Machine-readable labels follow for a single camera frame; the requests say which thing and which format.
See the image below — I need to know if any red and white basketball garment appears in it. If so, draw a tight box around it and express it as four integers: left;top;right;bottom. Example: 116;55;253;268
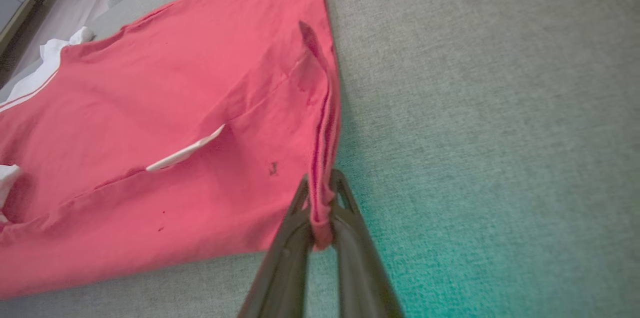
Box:
0;0;343;301

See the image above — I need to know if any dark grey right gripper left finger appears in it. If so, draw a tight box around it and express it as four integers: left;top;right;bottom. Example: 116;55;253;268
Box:
239;174;314;318

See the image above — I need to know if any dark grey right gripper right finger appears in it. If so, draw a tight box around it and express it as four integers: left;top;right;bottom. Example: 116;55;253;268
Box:
330;169;404;318

